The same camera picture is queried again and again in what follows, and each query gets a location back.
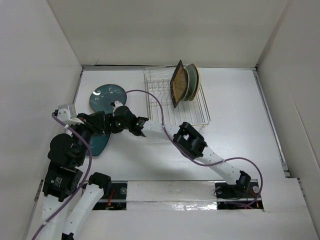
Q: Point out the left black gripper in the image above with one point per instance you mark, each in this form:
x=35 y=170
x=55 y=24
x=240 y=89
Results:
x=96 y=121

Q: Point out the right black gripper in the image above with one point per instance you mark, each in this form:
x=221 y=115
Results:
x=110 y=120

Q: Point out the dark teal oval plate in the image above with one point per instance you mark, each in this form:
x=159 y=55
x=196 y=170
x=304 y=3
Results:
x=98 y=143

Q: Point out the black square amber plate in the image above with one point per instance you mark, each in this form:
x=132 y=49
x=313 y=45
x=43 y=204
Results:
x=178 y=84

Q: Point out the woven bamboo round plate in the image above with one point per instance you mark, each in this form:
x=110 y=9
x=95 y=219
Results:
x=189 y=76

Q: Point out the light green flower plate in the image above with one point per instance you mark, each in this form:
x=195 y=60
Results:
x=194 y=81

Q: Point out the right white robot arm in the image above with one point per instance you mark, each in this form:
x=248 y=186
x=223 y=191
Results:
x=190 y=143

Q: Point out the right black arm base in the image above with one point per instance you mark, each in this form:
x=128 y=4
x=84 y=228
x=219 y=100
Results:
x=230 y=199

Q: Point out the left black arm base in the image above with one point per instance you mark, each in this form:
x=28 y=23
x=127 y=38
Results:
x=116 y=199

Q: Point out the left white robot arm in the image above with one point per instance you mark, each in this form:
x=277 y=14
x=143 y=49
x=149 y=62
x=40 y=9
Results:
x=69 y=194

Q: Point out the dark teal round plate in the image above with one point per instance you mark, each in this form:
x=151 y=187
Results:
x=101 y=98

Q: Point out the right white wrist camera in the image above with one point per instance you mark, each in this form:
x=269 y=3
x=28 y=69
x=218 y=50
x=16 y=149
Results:
x=115 y=105

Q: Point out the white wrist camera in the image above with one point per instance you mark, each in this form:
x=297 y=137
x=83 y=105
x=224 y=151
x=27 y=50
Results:
x=67 y=114
x=115 y=105

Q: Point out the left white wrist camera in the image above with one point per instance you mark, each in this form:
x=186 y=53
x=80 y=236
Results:
x=67 y=114

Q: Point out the silver wire dish rack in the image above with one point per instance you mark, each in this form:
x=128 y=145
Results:
x=158 y=101

